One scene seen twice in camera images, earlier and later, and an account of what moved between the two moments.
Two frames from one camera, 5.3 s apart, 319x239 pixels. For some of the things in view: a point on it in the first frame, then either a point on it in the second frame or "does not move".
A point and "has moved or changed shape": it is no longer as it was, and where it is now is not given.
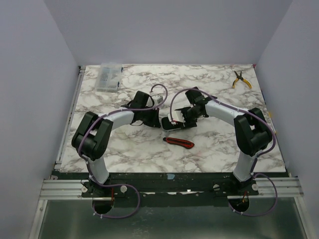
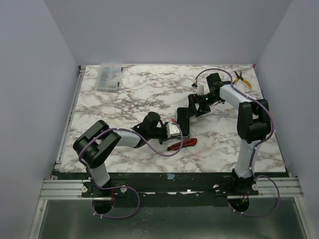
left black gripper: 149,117 → 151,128
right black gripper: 186,115 → 193,105
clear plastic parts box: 108,77 does not move
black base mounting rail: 169,189 does not move
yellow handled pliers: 240,77 does not move
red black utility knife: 182,143 has moved or changed shape
